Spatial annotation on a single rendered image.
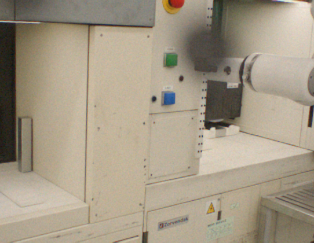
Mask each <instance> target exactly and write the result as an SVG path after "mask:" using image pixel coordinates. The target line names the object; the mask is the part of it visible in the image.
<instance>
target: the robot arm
mask: <svg viewBox="0 0 314 243"><path fill-rule="evenodd" d="M310 12H311V15H312V17H313V19H314V0H313V1H312V3H311V7H310ZM195 71H201V72H209V73H207V74H205V79H206V80H213V81H218V82H232V83H241V84H242V85H243V86H244V87H245V88H246V89H248V90H249V91H253V92H256V93H263V94H268V95H274V96H278V97H283V98H287V99H289V100H292V101H294V102H297V103H298V104H301V105H305V106H311V105H314V54H313V56H312V57H311V58H305V57H294V56H284V55H278V54H267V53H252V54H249V55H248V56H247V57H246V58H245V59H244V58H201V57H199V58H198V57H196V58H195Z"/></svg>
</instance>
